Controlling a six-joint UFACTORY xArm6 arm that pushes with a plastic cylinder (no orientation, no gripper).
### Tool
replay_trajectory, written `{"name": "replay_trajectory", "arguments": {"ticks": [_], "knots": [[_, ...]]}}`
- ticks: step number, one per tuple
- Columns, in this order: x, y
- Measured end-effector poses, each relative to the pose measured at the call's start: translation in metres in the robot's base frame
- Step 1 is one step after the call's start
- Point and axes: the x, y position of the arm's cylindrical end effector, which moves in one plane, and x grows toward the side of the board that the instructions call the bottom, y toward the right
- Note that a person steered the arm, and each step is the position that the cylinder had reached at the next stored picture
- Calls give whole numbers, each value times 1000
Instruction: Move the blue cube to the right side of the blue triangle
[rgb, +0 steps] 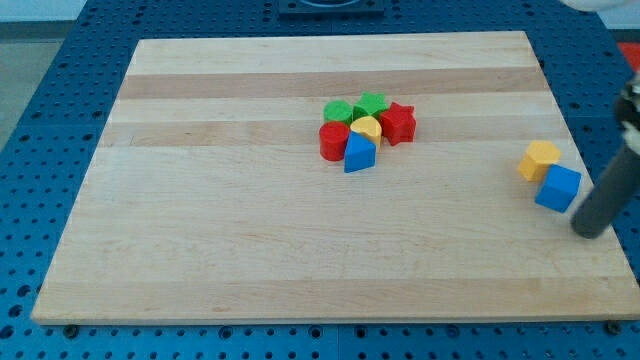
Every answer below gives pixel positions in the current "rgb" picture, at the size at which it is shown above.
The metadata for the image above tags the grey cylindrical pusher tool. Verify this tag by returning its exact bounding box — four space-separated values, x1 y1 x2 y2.
571 142 639 239

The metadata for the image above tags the blue cube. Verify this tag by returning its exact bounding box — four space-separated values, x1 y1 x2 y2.
535 164 582 213

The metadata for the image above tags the blue triangle block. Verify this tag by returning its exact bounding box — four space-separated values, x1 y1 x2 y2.
344 132 377 173

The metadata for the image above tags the yellow hexagon block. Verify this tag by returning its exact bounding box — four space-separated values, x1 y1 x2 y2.
517 140 562 182

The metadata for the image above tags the red star block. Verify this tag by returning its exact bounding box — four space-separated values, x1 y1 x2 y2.
380 102 417 146

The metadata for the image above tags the yellow heart block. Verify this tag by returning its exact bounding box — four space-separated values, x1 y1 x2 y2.
350 116 382 150

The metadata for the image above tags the green star block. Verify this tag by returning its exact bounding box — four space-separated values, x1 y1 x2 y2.
353 92 389 120

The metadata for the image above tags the red cylinder block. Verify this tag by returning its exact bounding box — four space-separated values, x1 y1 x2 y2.
318 121 350 161

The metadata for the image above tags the green cylinder block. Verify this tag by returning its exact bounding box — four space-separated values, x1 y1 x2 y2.
323 100 353 126

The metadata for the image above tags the wooden board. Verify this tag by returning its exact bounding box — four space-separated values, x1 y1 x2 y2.
31 31 639 325

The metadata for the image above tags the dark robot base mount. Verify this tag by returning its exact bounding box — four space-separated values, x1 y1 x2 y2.
275 0 385 16

